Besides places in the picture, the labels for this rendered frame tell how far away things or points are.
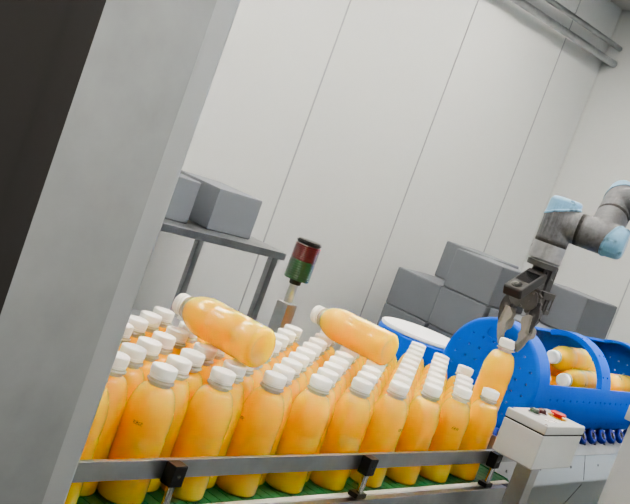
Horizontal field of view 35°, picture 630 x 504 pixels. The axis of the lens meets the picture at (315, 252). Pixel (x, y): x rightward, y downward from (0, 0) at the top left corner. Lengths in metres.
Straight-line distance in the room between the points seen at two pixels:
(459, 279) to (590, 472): 3.48
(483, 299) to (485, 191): 1.77
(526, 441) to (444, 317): 4.34
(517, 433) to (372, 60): 4.74
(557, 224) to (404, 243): 5.12
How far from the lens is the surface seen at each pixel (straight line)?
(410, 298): 6.70
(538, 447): 2.19
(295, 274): 2.43
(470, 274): 6.44
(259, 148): 6.23
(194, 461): 1.55
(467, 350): 2.65
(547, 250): 2.33
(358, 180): 6.88
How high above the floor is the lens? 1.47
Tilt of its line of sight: 6 degrees down
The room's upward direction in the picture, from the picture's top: 20 degrees clockwise
